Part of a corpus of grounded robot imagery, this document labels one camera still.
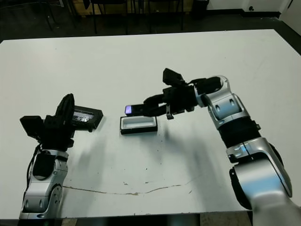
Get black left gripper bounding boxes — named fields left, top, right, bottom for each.
left=37, top=93, right=76, bottom=150

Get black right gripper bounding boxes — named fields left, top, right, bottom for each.
left=143, top=83, right=198, bottom=120

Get black slim camera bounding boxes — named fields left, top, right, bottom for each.
left=124, top=104, right=148, bottom=116

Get black box white insert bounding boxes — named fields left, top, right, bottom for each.
left=119, top=115, right=158, bottom=135

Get black trash bin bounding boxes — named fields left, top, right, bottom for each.
left=191, top=0, right=210, bottom=21

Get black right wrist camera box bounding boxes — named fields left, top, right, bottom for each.
left=162, top=68, right=185, bottom=87

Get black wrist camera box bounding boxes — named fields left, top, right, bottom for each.
left=162, top=68, right=185, bottom=87
left=20, top=115, right=45, bottom=139

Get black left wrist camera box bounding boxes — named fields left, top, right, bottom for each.
left=20, top=115, right=45, bottom=139

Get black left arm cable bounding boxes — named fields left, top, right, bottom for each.
left=26, top=145, right=42, bottom=186

